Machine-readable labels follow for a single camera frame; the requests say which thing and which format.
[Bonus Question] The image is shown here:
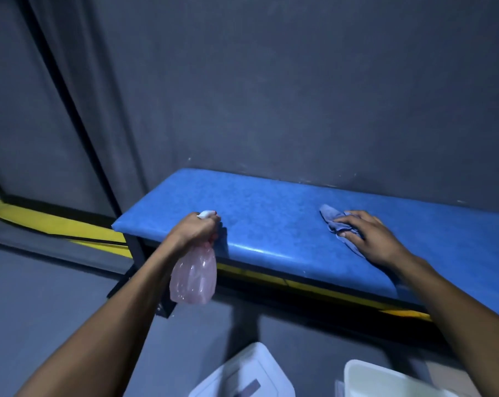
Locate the person's left hand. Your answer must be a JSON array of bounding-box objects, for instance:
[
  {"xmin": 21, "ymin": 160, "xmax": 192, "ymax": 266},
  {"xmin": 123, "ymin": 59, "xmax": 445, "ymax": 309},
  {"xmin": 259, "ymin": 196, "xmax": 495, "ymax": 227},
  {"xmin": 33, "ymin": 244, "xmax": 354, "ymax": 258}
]
[{"xmin": 166, "ymin": 211, "xmax": 222, "ymax": 261}]

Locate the person's right hand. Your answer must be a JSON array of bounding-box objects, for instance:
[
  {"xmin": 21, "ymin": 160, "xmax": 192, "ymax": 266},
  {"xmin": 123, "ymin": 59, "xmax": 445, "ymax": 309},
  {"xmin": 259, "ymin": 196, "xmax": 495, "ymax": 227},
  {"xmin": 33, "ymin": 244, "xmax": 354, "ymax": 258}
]
[{"xmin": 333, "ymin": 210, "xmax": 414, "ymax": 272}]

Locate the pink spray bottle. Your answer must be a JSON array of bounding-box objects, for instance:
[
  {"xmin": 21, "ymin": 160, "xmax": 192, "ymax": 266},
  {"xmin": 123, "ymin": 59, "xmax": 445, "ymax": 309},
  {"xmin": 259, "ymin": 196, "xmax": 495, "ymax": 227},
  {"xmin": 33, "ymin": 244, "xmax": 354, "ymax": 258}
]
[{"xmin": 169, "ymin": 210, "xmax": 218, "ymax": 305}]

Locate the blue cleaning cloth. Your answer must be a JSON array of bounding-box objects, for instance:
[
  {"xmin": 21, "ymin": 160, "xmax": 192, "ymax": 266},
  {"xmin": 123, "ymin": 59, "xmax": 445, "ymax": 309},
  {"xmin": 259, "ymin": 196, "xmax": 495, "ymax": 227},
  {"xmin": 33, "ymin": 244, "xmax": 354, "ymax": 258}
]
[{"xmin": 318, "ymin": 203, "xmax": 366, "ymax": 259}]

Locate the blue bench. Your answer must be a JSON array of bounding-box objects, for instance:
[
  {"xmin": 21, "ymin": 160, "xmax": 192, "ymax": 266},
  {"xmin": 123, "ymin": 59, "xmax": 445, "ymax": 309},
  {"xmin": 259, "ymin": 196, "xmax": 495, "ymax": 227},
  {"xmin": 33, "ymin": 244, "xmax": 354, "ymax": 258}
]
[{"xmin": 107, "ymin": 168, "xmax": 499, "ymax": 325}]

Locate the white plastic storage box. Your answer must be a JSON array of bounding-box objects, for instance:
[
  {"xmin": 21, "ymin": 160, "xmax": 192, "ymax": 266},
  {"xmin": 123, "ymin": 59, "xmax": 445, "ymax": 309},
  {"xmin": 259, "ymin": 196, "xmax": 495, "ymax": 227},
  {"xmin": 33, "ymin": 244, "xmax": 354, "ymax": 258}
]
[{"xmin": 335, "ymin": 359, "xmax": 461, "ymax": 397}]

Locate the white plastic box lid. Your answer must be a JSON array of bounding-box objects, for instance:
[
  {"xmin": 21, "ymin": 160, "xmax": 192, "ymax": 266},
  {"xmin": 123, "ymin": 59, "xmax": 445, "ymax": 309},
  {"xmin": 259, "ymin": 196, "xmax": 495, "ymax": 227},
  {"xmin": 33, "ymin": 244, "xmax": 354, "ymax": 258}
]
[{"xmin": 188, "ymin": 342, "xmax": 296, "ymax": 397}]

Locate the person's left forearm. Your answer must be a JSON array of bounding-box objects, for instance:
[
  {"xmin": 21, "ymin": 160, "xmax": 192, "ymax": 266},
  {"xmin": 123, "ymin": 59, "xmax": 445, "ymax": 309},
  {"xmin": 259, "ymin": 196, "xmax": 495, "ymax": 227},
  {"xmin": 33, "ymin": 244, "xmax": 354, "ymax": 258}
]
[{"xmin": 16, "ymin": 239, "xmax": 180, "ymax": 397}]

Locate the person's right forearm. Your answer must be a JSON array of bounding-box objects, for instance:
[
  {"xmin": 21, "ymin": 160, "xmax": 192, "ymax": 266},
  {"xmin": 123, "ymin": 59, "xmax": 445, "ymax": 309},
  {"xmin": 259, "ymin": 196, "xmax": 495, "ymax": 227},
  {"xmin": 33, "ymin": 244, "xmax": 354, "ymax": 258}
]
[{"xmin": 392, "ymin": 254, "xmax": 499, "ymax": 397}]

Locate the black vertical post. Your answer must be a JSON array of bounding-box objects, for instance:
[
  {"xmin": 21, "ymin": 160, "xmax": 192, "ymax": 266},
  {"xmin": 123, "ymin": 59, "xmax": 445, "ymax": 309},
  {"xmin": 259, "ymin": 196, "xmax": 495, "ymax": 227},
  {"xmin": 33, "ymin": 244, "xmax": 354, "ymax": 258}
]
[{"xmin": 16, "ymin": 0, "xmax": 124, "ymax": 218}]

